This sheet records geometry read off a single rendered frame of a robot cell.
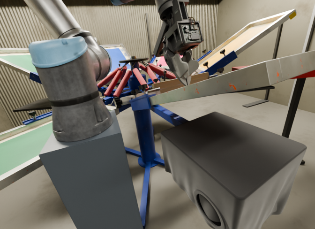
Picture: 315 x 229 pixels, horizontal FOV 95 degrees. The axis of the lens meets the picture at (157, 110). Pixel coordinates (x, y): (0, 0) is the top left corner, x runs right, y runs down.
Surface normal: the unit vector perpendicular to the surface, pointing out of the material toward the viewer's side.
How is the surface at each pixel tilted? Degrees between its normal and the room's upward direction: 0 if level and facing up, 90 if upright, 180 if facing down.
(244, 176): 0
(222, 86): 90
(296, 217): 0
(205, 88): 90
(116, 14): 90
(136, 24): 90
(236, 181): 0
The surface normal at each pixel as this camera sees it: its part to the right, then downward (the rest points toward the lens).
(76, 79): 0.70, 0.21
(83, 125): 0.40, 0.01
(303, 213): -0.10, -0.92
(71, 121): 0.14, 0.07
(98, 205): 0.36, 0.33
